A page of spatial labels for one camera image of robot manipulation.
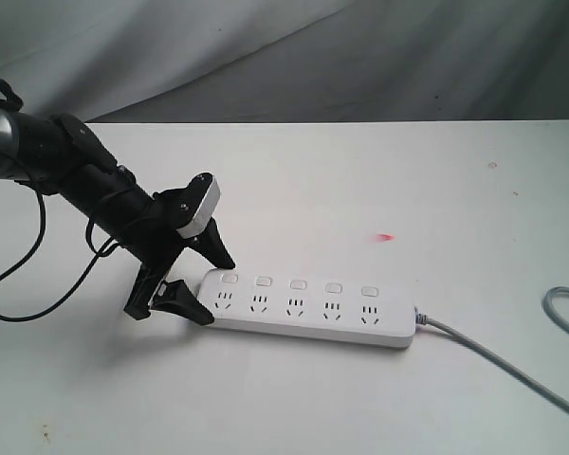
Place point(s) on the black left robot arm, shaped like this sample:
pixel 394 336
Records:
pixel 62 155

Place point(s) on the grey backdrop cloth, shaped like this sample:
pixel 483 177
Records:
pixel 288 61

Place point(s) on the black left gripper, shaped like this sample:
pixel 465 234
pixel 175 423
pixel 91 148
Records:
pixel 155 229

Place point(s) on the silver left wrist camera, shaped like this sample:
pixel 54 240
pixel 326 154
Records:
pixel 195 205

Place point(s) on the white five-outlet power strip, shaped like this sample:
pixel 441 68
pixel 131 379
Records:
pixel 309 307

